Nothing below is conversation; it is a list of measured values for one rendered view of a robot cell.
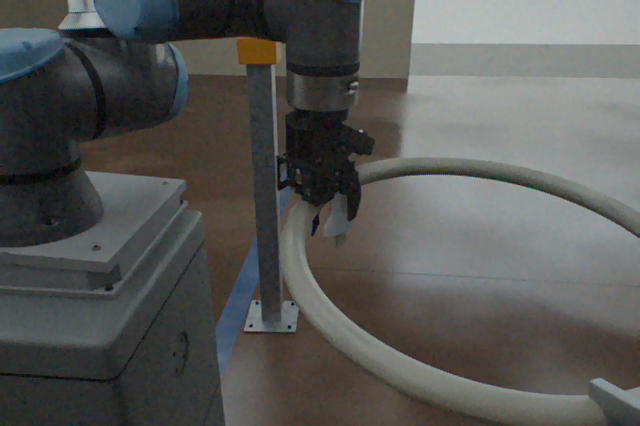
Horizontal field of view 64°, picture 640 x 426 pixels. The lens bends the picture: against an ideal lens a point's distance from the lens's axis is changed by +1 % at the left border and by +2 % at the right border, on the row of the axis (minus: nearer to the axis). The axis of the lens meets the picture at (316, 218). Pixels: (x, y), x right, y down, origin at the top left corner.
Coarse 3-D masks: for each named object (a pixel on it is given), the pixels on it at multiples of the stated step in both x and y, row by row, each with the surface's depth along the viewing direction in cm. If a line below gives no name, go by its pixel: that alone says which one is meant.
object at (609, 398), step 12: (600, 384) 40; (600, 396) 40; (612, 396) 39; (624, 396) 38; (600, 408) 40; (612, 408) 39; (624, 408) 38; (636, 408) 37; (612, 420) 39; (624, 420) 38; (636, 420) 37
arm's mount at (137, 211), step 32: (128, 192) 91; (160, 192) 92; (96, 224) 79; (128, 224) 79; (160, 224) 87; (0, 256) 70; (32, 256) 70; (64, 256) 70; (96, 256) 70; (128, 256) 76; (0, 288) 73; (32, 288) 73; (64, 288) 72; (96, 288) 72
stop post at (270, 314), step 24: (240, 48) 153; (264, 48) 153; (264, 72) 158; (264, 96) 161; (264, 120) 165; (264, 144) 168; (264, 168) 172; (264, 192) 176; (264, 216) 180; (264, 240) 185; (264, 264) 189; (264, 288) 194; (264, 312) 199; (288, 312) 206
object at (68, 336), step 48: (192, 240) 93; (144, 288) 75; (192, 288) 94; (0, 336) 65; (48, 336) 65; (96, 336) 65; (144, 336) 74; (192, 336) 96; (0, 384) 68; (48, 384) 67; (96, 384) 67; (144, 384) 75; (192, 384) 97
